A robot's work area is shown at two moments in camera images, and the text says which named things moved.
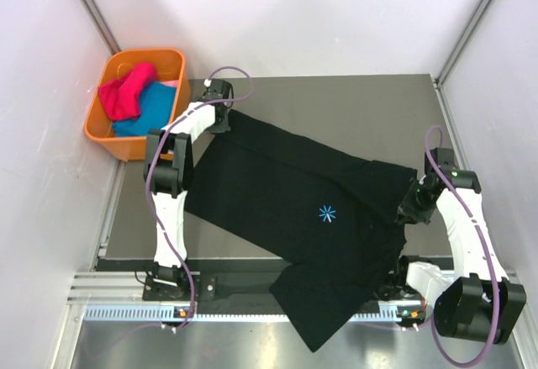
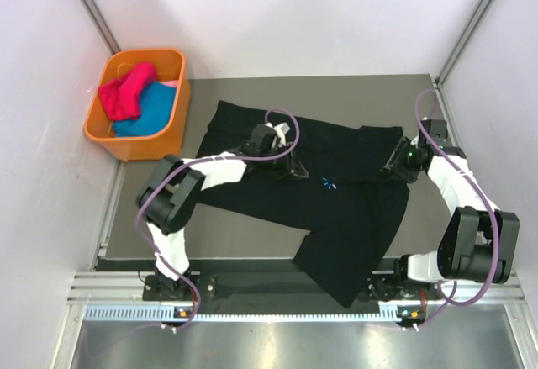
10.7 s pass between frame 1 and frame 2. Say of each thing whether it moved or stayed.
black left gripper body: moved
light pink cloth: stayed
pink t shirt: stayed
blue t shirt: stayed
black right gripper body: moved
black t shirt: moved
